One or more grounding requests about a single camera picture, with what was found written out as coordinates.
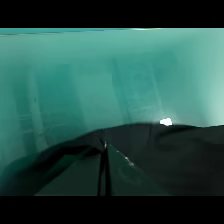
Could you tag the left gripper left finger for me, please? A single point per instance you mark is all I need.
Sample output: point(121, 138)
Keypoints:
point(83, 178)

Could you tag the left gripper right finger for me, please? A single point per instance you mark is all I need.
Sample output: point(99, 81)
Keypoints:
point(128, 178)

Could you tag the black garment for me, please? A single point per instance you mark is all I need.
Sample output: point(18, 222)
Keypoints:
point(186, 156)

